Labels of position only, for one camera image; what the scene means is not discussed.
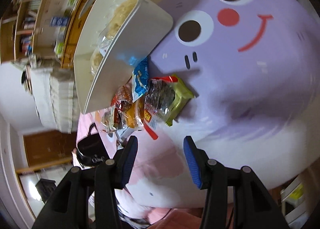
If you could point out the white plastic storage box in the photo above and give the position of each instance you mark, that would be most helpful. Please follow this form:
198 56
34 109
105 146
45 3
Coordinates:
140 31

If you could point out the wooden door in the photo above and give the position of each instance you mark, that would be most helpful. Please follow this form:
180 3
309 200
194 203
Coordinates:
47 149

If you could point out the black handbag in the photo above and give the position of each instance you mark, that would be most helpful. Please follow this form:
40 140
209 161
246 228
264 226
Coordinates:
90 146

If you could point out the white lace covered furniture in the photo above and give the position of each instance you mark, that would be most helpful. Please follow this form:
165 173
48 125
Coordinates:
50 99

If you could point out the green snack packet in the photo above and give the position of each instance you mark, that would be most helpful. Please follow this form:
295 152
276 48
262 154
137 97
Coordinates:
178 99

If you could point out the pink blanket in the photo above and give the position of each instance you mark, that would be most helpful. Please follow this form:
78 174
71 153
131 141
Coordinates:
83 121

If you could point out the brown nut snack packet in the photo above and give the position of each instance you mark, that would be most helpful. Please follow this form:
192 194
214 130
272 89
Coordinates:
108 119

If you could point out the white storage cart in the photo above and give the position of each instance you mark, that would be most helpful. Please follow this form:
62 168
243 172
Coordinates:
295 194

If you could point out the silver snack packet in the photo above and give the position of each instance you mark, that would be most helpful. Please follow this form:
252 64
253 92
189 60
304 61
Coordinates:
123 133

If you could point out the wooden desk with drawers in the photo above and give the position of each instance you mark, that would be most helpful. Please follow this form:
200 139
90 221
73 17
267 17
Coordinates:
72 31

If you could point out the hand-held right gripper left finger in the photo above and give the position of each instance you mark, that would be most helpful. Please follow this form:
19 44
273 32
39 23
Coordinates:
128 159

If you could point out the clear popcorn snack packet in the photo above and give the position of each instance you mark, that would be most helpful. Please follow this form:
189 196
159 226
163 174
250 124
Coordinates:
120 16
97 59

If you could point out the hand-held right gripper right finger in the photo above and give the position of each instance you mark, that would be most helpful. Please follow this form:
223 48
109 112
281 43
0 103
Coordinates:
193 166

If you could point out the cartoon printed tablecloth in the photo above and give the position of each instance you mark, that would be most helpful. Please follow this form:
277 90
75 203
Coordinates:
250 81

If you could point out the white red striped snack packet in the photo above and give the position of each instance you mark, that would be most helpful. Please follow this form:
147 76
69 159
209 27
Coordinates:
151 125

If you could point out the orange snack packet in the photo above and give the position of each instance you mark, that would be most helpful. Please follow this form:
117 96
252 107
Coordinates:
136 116

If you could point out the wooden bookshelf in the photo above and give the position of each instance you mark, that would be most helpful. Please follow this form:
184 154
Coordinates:
42 7

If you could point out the blue gift bag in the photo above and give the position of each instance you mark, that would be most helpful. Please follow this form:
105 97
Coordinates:
58 21

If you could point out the clear dark snack packet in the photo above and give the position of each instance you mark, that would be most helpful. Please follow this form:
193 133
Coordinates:
160 96

